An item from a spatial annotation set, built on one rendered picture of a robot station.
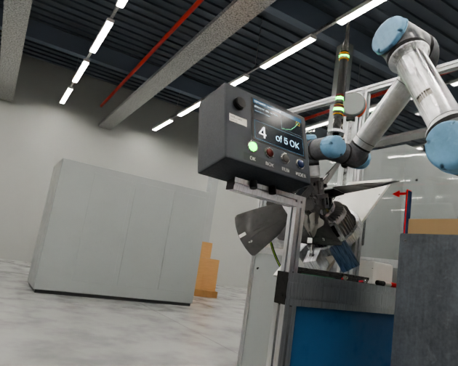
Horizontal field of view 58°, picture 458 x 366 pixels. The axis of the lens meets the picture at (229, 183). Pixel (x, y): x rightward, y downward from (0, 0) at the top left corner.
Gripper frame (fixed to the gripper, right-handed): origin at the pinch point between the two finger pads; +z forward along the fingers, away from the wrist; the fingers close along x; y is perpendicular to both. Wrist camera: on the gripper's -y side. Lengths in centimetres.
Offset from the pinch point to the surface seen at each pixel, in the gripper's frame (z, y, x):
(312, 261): 12.9, 10.4, 10.4
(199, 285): 201, 385, 718
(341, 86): -57, 36, 8
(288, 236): -5.5, -36.0, -26.2
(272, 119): -35, -43, -31
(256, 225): -1.7, 4.1, 35.0
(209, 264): 160, 417, 716
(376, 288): 14.4, -4.7, -28.6
